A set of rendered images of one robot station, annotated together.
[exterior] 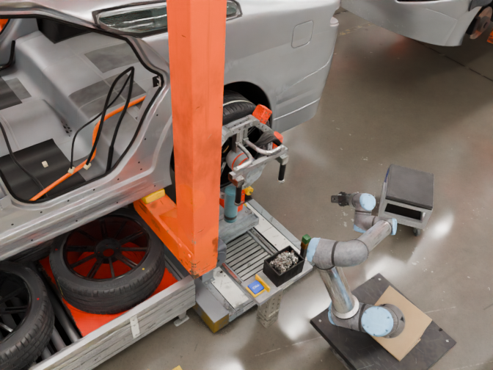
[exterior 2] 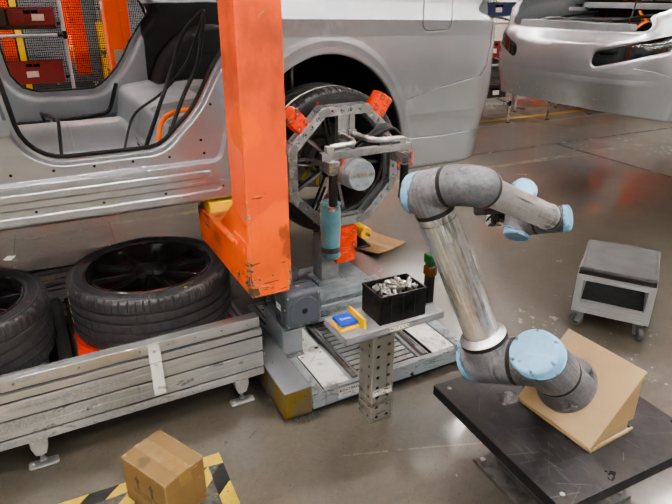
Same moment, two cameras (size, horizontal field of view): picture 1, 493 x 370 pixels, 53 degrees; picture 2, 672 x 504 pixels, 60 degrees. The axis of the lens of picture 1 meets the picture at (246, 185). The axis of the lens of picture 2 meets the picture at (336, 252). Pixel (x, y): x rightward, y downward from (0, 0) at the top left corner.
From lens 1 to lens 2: 1.37 m
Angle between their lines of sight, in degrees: 23
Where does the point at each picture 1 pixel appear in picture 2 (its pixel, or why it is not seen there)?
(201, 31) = not seen: outside the picture
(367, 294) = not seen: hidden behind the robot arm
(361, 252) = (486, 174)
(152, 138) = (220, 106)
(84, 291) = (94, 301)
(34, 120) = (102, 129)
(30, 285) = (27, 289)
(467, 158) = not seen: outside the picture
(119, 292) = (141, 308)
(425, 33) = (637, 103)
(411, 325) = (608, 386)
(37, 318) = (13, 318)
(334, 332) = (471, 404)
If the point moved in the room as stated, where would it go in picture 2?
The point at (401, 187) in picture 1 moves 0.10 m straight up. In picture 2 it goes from (605, 260) to (609, 241)
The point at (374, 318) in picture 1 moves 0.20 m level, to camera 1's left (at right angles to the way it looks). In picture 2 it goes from (531, 346) to (462, 337)
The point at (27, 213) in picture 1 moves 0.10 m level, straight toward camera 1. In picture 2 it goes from (33, 166) to (30, 173)
